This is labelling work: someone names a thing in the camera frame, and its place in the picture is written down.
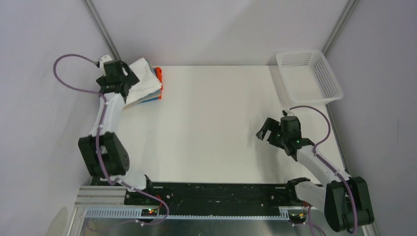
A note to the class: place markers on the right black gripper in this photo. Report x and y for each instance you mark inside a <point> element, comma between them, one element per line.
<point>273,125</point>

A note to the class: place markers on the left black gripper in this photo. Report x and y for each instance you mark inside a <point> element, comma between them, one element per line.
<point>130,79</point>

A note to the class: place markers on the white t shirt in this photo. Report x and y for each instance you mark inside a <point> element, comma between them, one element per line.
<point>149,82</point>

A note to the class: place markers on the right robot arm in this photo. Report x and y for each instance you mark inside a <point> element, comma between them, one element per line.
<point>344,200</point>

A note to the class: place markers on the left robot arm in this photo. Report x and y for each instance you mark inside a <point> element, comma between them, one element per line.
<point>102,151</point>

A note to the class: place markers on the folded bright blue shirt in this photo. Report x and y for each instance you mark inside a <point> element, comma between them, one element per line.
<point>153,96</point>

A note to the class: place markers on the folded orange shirt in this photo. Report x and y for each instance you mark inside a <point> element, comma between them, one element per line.
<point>159,75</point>

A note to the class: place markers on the white plastic basket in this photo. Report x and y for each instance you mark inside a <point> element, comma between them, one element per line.
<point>308,78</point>

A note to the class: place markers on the right controller board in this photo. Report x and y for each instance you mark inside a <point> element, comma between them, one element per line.
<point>296,219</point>

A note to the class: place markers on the controller board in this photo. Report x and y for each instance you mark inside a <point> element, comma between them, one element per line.
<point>149,212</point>
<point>296,219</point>

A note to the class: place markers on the left controller board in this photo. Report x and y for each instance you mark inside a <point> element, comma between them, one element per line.
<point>149,212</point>

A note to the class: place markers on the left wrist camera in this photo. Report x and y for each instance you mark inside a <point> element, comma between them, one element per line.
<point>102,60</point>

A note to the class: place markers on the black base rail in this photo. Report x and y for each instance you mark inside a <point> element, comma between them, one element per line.
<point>223,199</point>

